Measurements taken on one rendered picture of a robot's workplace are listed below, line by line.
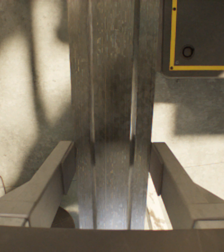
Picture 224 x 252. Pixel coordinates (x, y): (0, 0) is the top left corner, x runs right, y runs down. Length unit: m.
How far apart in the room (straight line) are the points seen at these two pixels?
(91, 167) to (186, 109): 0.84
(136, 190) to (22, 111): 0.89
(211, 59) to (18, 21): 0.81
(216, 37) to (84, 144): 0.55
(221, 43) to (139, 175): 0.54
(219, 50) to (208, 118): 0.46
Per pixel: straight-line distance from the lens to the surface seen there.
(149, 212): 0.77
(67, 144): 0.16
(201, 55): 0.62
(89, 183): 0.17
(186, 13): 0.62
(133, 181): 0.17
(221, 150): 1.13
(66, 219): 1.03
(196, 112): 0.99
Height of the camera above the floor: 0.88
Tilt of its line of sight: 73 degrees down
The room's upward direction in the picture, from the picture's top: 177 degrees counter-clockwise
